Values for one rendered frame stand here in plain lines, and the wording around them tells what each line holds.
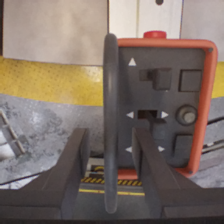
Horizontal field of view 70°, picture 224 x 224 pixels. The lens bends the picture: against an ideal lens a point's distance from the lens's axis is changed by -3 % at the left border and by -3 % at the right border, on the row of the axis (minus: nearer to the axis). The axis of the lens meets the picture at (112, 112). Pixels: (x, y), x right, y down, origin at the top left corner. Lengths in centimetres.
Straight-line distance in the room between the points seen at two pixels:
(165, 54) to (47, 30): 60
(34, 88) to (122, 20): 88
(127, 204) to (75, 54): 81
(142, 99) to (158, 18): 18
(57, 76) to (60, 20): 42
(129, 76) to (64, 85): 86
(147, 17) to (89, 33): 41
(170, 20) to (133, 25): 7
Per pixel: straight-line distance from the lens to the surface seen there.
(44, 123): 117
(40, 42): 76
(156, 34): 25
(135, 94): 23
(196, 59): 25
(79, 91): 105
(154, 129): 18
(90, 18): 73
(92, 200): 100
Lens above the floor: 102
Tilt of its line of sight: 73 degrees down
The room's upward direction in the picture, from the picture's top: 178 degrees clockwise
